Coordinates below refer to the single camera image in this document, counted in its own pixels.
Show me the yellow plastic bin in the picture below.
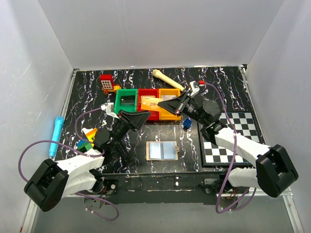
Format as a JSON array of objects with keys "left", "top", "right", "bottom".
[{"left": 159, "top": 88, "right": 181, "bottom": 121}]

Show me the green plastic bin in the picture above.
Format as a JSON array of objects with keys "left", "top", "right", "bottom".
[{"left": 114, "top": 89, "right": 138, "bottom": 119}]

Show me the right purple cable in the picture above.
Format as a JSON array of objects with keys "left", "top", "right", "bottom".
[{"left": 204, "top": 82, "right": 257, "bottom": 214}]

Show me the silver card box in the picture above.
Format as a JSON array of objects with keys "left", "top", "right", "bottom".
[{"left": 161, "top": 95, "right": 176, "bottom": 101}]

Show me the red plastic bin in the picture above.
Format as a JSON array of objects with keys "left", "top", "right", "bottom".
[{"left": 137, "top": 88, "right": 159, "bottom": 121}]

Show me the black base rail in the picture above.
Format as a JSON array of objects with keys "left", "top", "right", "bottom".
[{"left": 95, "top": 172, "right": 222, "bottom": 205}]

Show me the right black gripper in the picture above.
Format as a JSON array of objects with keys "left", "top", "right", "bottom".
[{"left": 158, "top": 91, "right": 208, "bottom": 126}]

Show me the orange gold credit card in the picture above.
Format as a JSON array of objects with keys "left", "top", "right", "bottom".
[{"left": 140, "top": 96, "right": 163, "bottom": 112}]

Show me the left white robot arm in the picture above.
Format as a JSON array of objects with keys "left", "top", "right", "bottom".
[{"left": 24, "top": 110, "right": 151, "bottom": 212}]

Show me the beige leather card holder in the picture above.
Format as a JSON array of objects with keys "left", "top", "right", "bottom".
[{"left": 146, "top": 141, "right": 180, "bottom": 161}]

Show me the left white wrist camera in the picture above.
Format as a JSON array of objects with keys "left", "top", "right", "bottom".
[{"left": 101, "top": 102, "right": 118, "bottom": 118}]

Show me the colourful toy block building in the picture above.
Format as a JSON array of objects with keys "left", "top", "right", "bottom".
[{"left": 77, "top": 128, "right": 97, "bottom": 153}]

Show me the checkered chess board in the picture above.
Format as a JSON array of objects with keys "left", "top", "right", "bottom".
[{"left": 199, "top": 112, "right": 265, "bottom": 167}]

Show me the beige toy microphone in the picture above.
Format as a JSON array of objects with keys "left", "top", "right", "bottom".
[{"left": 152, "top": 69, "right": 185, "bottom": 92}]

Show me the blue toy microphone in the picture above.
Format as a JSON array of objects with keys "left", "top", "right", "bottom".
[{"left": 49, "top": 116, "right": 64, "bottom": 159}]

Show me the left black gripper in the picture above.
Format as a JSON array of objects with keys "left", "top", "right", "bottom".
[{"left": 110, "top": 110, "right": 151, "bottom": 148}]

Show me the small blue toy block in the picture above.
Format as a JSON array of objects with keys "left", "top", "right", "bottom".
[{"left": 183, "top": 118, "right": 192, "bottom": 129}]

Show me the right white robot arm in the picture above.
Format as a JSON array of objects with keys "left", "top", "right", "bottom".
[{"left": 158, "top": 93, "right": 299, "bottom": 198}]

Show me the black card box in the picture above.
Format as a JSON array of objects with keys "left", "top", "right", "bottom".
[{"left": 121, "top": 95, "right": 136, "bottom": 106}]

